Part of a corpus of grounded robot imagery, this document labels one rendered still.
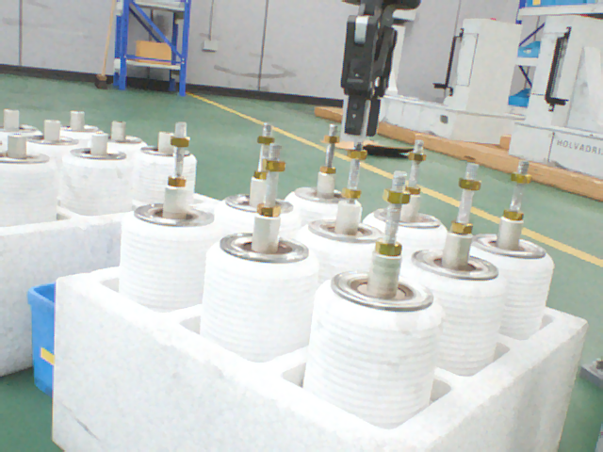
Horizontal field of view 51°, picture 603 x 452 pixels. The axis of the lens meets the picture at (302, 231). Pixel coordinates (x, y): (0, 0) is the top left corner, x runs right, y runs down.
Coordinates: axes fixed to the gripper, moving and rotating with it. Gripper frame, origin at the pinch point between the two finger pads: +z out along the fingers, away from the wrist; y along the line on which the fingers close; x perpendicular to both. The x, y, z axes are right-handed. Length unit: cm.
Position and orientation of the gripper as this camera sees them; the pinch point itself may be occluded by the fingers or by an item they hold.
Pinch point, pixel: (361, 124)
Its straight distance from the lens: 61.3
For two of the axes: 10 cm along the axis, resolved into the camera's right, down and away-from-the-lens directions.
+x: -9.6, -1.8, 2.2
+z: -1.2, 9.6, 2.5
